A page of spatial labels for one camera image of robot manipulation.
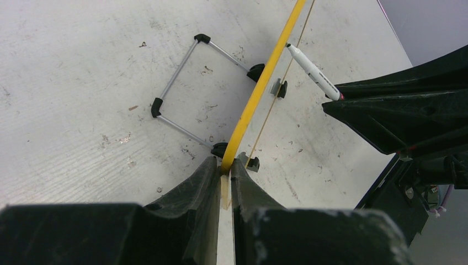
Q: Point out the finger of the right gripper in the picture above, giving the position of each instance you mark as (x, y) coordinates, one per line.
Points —
(445, 73)

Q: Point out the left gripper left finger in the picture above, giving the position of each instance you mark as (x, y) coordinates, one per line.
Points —
(180, 227)

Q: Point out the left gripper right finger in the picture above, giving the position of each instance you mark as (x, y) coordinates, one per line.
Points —
(265, 232)

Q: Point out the white green marker pen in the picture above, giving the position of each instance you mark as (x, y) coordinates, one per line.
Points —
(330, 90)

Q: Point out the yellow framed whiteboard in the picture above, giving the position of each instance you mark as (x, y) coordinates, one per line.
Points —
(209, 96)

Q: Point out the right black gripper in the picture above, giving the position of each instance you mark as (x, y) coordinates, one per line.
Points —
(433, 124)

